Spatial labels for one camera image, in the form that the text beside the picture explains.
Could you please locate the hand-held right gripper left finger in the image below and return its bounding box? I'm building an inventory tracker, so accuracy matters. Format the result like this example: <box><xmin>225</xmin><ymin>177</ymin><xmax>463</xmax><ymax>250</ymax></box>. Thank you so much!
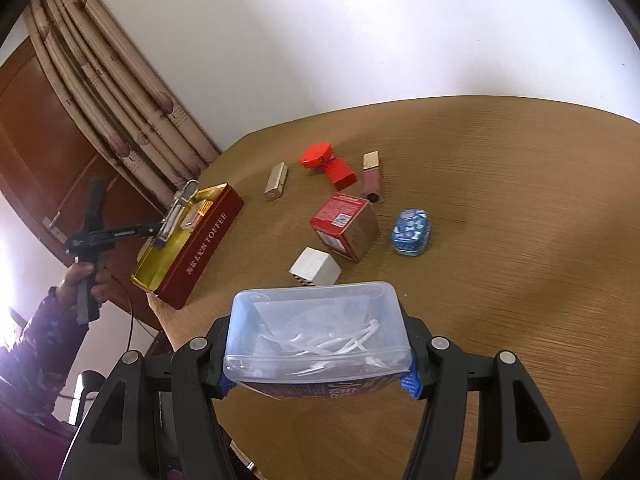
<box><xmin>60</xmin><ymin>316</ymin><xmax>237</xmax><ymax>480</ymax></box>

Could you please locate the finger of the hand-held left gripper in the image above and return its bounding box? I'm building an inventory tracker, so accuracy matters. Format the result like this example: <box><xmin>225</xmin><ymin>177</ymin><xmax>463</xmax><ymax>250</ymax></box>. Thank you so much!
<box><xmin>149</xmin><ymin>212</ymin><xmax>181</xmax><ymax>252</ymax></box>
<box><xmin>167</xmin><ymin>180</ymin><xmax>201</xmax><ymax>222</ymax></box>

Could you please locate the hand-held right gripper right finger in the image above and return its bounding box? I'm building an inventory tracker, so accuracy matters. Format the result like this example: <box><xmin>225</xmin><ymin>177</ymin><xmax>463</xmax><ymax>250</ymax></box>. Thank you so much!
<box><xmin>400</xmin><ymin>316</ymin><xmax>581</xmax><ymax>480</ymax></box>

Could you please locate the yellow red cardboard box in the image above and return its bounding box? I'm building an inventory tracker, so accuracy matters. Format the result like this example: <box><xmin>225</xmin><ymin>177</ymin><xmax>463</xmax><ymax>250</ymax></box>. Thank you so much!
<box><xmin>131</xmin><ymin>182</ymin><xmax>246</xmax><ymax>310</ymax></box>

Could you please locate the clear plastic box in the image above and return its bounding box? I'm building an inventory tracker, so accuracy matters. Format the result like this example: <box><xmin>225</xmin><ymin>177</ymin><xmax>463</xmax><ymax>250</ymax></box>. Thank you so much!
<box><xmin>223</xmin><ymin>281</ymin><xmax>415</xmax><ymax>403</ymax></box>

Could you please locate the white charger cube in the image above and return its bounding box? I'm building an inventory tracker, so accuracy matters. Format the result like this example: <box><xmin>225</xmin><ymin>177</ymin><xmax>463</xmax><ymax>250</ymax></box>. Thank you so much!
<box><xmin>289</xmin><ymin>246</ymin><xmax>343</xmax><ymax>288</ymax></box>

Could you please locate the blue patterned tin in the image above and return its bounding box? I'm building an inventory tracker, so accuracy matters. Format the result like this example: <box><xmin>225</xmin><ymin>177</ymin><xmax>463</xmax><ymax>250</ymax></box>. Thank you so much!
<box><xmin>391</xmin><ymin>207</ymin><xmax>433</xmax><ymax>257</ymax></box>

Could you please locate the red perfume bottle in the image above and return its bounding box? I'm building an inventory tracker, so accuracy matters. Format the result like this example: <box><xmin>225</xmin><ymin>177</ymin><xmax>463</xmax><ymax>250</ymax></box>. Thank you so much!
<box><xmin>300</xmin><ymin>142</ymin><xmax>359</xmax><ymax>192</ymax></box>

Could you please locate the person's left forearm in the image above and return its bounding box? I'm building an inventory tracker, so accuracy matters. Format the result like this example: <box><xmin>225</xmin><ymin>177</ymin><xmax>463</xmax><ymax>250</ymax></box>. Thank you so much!
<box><xmin>0</xmin><ymin>285</ymin><xmax>92</xmax><ymax>413</ymax></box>

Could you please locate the person's left hand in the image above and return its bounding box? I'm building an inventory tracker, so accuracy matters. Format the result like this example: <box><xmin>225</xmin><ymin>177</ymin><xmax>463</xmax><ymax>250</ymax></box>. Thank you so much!
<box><xmin>57</xmin><ymin>260</ymin><xmax>115</xmax><ymax>311</ymax></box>

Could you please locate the beige patterned curtain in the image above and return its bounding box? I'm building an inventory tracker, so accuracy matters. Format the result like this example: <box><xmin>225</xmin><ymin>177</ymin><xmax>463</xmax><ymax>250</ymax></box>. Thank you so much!
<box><xmin>25</xmin><ymin>0</ymin><xmax>223</xmax><ymax>211</ymax></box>

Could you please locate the brown wooden door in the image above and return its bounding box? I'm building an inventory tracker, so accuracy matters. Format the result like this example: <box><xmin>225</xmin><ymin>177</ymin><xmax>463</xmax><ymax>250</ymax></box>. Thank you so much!
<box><xmin>0</xmin><ymin>35</ymin><xmax>201</xmax><ymax>271</ymax></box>

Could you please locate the black object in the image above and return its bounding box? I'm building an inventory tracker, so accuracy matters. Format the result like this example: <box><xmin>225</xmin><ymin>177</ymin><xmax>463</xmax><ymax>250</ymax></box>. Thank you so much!
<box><xmin>65</xmin><ymin>370</ymin><xmax>107</xmax><ymax>411</ymax></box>

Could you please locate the small tan wrapped item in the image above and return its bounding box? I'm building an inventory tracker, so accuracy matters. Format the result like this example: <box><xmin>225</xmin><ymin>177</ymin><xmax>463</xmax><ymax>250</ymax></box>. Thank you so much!
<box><xmin>362</xmin><ymin>151</ymin><xmax>383</xmax><ymax>204</ymax></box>

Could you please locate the dark red clothing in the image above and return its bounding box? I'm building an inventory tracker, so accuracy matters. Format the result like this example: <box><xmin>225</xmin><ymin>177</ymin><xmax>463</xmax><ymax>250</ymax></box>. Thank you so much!
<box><xmin>0</xmin><ymin>380</ymin><xmax>87</xmax><ymax>480</ymax></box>

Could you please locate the black cable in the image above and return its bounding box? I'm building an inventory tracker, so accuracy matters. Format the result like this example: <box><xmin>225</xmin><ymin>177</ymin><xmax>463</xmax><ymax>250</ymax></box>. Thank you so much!
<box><xmin>102</xmin><ymin>270</ymin><xmax>162</xmax><ymax>356</ymax></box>

